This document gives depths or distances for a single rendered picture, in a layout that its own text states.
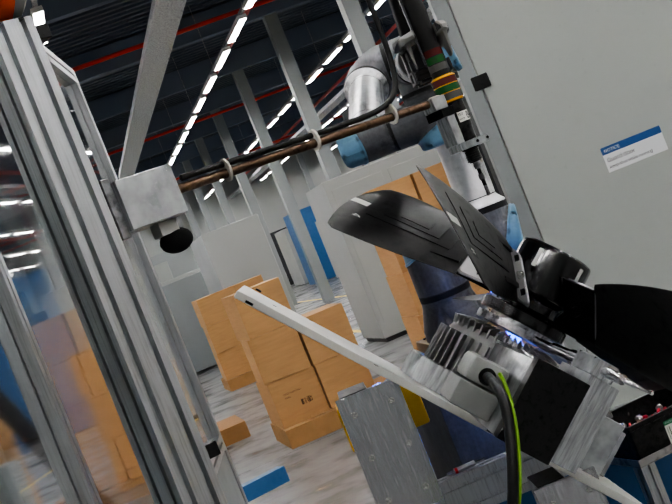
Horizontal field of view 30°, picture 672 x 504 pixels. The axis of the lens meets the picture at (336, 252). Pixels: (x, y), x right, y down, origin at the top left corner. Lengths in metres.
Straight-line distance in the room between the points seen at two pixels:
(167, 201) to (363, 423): 0.47
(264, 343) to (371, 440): 7.58
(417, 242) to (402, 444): 0.34
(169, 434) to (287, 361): 7.87
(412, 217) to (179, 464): 0.65
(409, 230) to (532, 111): 1.95
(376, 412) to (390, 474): 0.10
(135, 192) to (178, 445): 0.34
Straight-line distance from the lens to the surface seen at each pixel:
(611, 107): 4.02
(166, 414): 1.66
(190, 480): 1.66
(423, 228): 2.07
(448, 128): 2.08
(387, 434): 1.92
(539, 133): 3.97
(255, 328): 9.47
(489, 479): 2.49
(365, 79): 2.63
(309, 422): 9.45
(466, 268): 2.02
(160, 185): 1.72
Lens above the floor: 1.39
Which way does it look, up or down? 1 degrees down
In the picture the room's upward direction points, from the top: 22 degrees counter-clockwise
